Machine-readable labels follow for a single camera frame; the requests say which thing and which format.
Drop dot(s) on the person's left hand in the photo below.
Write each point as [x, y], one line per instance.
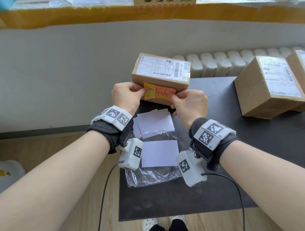
[124, 95]

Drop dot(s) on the person's right hand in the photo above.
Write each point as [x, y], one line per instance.
[191, 106]

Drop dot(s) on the person's left thumb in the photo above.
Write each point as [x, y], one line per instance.
[140, 93]

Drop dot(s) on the person's right thumb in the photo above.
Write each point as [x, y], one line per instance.
[174, 99]

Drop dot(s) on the orange warning sticker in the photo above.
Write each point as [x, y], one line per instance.
[159, 91]

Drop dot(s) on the small cardboard parcel box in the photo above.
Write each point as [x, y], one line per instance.
[162, 71]

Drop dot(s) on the person's left forearm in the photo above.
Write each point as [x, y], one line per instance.
[47, 185]

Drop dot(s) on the person's right forearm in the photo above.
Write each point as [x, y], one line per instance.
[262, 180]

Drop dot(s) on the white paper slip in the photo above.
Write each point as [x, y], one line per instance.
[156, 122]
[160, 153]
[135, 128]

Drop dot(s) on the white radiator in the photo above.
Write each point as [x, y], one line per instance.
[214, 64]

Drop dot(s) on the clear plastic bag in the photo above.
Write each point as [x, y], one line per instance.
[152, 176]

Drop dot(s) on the large cardboard parcel box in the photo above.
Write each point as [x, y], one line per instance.
[262, 95]

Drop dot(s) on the printed carton on sill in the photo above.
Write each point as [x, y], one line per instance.
[164, 3]

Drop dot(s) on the yellow window sill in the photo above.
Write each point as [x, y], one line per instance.
[71, 16]

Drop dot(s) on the white shoe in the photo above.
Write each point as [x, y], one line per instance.
[177, 217]
[149, 222]

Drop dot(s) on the black trousers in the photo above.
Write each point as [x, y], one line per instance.
[178, 226]

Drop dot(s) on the white plastic container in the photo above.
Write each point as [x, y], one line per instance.
[10, 176]

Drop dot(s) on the teal object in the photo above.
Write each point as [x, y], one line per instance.
[4, 3]

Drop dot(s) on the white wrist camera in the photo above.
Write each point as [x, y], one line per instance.
[131, 154]
[191, 169]

